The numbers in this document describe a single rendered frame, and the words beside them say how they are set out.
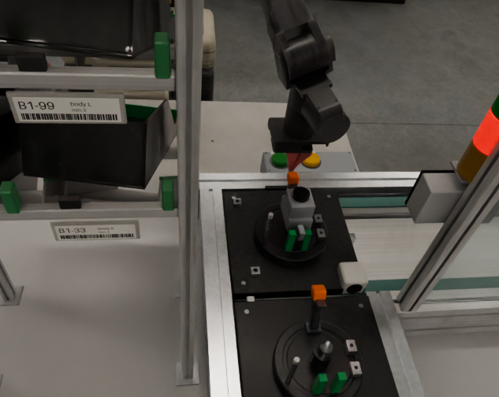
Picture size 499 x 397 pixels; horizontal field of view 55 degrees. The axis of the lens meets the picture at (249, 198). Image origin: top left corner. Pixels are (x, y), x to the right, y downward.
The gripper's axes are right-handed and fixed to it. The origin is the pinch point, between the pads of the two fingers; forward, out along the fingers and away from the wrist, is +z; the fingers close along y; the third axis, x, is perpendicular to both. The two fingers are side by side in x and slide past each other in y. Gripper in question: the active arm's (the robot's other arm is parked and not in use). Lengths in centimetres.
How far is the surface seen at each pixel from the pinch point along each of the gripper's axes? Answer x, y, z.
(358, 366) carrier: -37.2, 5.0, 5.7
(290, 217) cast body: -12.4, -2.1, 0.3
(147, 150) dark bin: -25.5, -24.3, -27.9
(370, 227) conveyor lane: -4.0, 19.2, 14.7
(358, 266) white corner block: -18.5, 10.4, 7.2
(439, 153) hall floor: 116, 121, 107
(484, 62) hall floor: 208, 191, 107
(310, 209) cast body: -12.3, 1.1, -1.5
